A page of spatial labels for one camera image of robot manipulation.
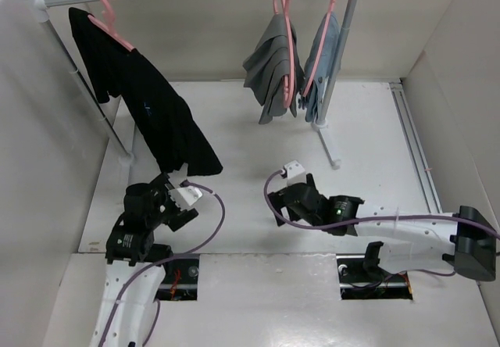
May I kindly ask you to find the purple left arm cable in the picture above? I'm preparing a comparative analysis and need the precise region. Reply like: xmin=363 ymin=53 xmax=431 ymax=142
xmin=95 ymin=181 xmax=227 ymax=347

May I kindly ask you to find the pink hanger with blue shirt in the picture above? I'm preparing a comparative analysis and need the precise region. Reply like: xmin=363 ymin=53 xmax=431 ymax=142
xmin=302 ymin=0 xmax=337 ymax=96

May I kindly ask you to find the black t shirt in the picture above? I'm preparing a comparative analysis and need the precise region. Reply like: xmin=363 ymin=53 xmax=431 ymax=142
xmin=68 ymin=7 xmax=223 ymax=176

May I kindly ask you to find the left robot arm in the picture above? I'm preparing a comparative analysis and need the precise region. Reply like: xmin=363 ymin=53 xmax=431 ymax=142
xmin=90 ymin=174 xmax=202 ymax=346

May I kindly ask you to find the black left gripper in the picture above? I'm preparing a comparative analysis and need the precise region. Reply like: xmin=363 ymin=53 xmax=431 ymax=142
xmin=147 ymin=172 xmax=197 ymax=229

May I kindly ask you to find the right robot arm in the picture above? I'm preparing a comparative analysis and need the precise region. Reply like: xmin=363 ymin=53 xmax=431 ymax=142
xmin=263 ymin=173 xmax=499 ymax=282

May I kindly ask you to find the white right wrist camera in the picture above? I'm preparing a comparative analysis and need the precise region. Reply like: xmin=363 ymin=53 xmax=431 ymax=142
xmin=283 ymin=160 xmax=307 ymax=186

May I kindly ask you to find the light blue shirt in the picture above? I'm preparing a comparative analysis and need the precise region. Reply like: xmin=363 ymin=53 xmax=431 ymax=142
xmin=299 ymin=13 xmax=340 ymax=123

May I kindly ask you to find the pink plastic hanger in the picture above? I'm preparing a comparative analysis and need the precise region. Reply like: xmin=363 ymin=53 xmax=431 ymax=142
xmin=88 ymin=0 xmax=134 ymax=52

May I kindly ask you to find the grey shirt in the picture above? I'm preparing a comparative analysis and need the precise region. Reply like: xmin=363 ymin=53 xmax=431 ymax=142
xmin=243 ymin=14 xmax=305 ymax=125

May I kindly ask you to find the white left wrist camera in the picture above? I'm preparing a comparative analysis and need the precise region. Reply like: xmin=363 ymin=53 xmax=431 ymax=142
xmin=168 ymin=186 xmax=202 ymax=210

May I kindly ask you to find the aluminium rail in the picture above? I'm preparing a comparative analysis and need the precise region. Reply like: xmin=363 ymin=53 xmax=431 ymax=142
xmin=389 ymin=81 xmax=442 ymax=213

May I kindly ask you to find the pink hanger with grey shirt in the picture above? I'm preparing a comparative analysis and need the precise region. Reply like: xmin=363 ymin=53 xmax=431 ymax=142
xmin=273 ymin=0 xmax=297 ymax=109

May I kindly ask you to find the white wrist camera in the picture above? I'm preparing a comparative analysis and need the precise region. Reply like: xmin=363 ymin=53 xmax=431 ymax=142
xmin=283 ymin=160 xmax=307 ymax=186
xmin=168 ymin=186 xmax=202 ymax=210

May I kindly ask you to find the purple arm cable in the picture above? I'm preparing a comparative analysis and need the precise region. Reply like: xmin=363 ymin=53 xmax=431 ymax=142
xmin=95 ymin=181 xmax=227 ymax=347
xmin=263 ymin=169 xmax=500 ymax=241

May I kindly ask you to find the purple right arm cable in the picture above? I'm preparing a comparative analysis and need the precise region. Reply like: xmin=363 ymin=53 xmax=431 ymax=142
xmin=263 ymin=169 xmax=500 ymax=241

